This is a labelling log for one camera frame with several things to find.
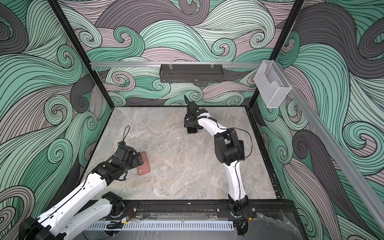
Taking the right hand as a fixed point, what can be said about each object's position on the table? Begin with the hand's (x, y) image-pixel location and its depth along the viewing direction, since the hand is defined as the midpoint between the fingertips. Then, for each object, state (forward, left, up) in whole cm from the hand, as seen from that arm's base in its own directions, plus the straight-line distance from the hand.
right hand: (191, 123), depth 100 cm
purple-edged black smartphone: (-3, -1, -4) cm, 5 cm away
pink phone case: (-29, +28, -7) cm, 41 cm away
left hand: (-27, +31, +2) cm, 41 cm away
